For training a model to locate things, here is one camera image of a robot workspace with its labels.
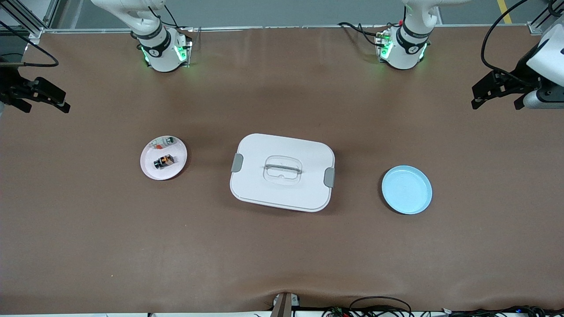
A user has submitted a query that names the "white lidded storage box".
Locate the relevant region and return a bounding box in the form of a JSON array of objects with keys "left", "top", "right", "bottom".
[{"left": 230, "top": 133, "right": 336, "bottom": 213}]

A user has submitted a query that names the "pink round plate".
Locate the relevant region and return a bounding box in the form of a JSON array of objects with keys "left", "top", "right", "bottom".
[{"left": 140, "top": 136, "right": 188, "bottom": 181}]

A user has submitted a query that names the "light blue round plate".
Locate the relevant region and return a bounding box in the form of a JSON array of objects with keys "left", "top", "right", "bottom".
[{"left": 382, "top": 166, "right": 433, "bottom": 215}]

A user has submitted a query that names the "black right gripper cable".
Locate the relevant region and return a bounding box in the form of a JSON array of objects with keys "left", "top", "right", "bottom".
[{"left": 0, "top": 20, "right": 60, "bottom": 68}]

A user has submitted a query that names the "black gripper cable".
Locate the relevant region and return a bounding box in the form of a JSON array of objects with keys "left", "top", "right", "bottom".
[
  {"left": 0, "top": 20, "right": 60, "bottom": 68},
  {"left": 481, "top": 0, "right": 529, "bottom": 84}
]

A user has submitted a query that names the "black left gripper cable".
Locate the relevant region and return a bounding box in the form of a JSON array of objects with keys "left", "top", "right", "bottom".
[{"left": 481, "top": 0, "right": 529, "bottom": 84}]

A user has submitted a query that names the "aluminium frame profile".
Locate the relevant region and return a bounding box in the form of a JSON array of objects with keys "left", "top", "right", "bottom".
[
  {"left": 529, "top": 0, "right": 564, "bottom": 36},
  {"left": 0, "top": 0, "right": 60, "bottom": 44}
]

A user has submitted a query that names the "black left arm base cable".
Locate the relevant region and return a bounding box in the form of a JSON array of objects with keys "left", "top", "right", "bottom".
[{"left": 338, "top": 20, "right": 399, "bottom": 47}]

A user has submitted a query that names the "metal table edge rail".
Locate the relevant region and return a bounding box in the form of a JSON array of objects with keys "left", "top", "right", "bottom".
[{"left": 42, "top": 24, "right": 531, "bottom": 33}]

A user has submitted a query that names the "black cable bundle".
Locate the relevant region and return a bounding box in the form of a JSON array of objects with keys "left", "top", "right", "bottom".
[{"left": 322, "top": 305, "right": 564, "bottom": 317}]

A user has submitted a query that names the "black looped cable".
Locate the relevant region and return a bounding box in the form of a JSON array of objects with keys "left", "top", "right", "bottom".
[{"left": 349, "top": 296, "right": 413, "bottom": 317}]

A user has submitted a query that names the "metal table clamp bracket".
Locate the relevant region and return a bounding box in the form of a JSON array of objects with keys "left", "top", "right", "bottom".
[{"left": 270, "top": 292, "right": 301, "bottom": 317}]

